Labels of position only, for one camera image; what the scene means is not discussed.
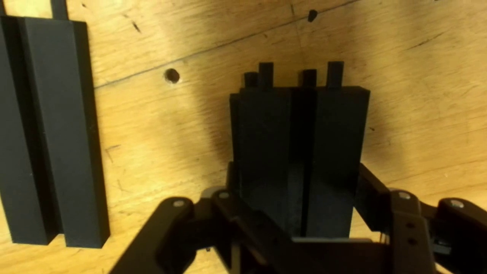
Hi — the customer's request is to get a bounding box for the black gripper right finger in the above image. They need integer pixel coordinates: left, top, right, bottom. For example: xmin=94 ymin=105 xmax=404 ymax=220
xmin=354 ymin=162 xmax=487 ymax=274

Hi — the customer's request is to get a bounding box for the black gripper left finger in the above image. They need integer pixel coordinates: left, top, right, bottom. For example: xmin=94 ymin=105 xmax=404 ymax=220
xmin=107 ymin=161 xmax=293 ymax=274

